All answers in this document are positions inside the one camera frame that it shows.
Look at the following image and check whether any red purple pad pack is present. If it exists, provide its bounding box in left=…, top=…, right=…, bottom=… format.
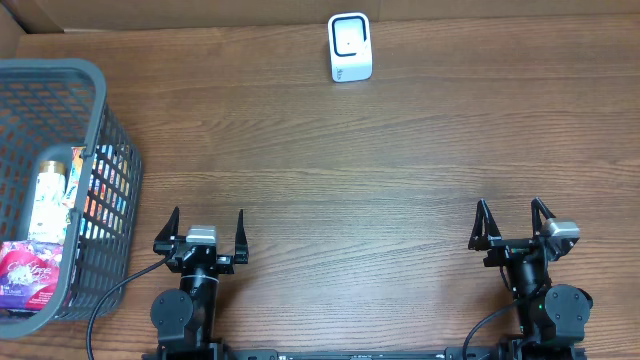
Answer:
left=1, top=241, right=63, bottom=312

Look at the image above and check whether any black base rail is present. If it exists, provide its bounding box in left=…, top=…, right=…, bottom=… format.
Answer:
left=142, top=346, right=589, bottom=360

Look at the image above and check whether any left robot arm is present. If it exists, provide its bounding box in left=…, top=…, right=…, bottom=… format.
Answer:
left=142, top=208, right=249, bottom=360

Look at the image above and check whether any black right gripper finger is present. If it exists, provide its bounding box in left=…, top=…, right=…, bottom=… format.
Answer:
left=470, top=199, right=502, bottom=241
left=531, top=197, right=555, bottom=236

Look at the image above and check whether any white bamboo print tube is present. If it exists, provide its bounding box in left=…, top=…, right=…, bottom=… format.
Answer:
left=28, top=160, right=68, bottom=244

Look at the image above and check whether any grey plastic basket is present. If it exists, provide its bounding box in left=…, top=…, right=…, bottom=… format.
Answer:
left=1, top=59, right=143, bottom=339

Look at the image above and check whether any yellow snack bag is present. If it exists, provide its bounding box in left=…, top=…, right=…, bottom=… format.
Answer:
left=62, top=146, right=85, bottom=209

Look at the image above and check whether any white barcode scanner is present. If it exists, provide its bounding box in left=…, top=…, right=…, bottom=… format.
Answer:
left=327, top=12, right=373, bottom=83

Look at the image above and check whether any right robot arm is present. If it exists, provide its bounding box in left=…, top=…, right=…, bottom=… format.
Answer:
left=460, top=197, right=594, bottom=359

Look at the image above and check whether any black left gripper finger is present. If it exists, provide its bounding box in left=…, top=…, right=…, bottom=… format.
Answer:
left=234, top=209, right=249, bottom=263
left=154, top=207, right=180, bottom=243

